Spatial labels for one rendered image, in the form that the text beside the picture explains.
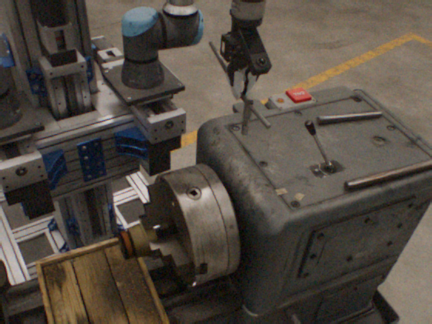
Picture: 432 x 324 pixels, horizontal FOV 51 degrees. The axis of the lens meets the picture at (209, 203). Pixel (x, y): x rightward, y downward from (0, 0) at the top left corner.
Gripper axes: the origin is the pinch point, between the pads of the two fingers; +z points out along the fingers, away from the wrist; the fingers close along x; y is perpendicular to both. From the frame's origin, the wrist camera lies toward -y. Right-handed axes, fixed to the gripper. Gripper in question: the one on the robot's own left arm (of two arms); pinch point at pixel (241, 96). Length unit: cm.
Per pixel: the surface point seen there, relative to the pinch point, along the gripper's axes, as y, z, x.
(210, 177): -11.2, 14.1, 13.2
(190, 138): 148, 139, -55
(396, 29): 237, 139, -328
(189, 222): -20.6, 17.0, 23.2
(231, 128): 3.2, 12.4, 0.0
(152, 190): -5.7, 18.4, 27.1
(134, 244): -14.1, 26.9, 35.3
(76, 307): -12, 49, 53
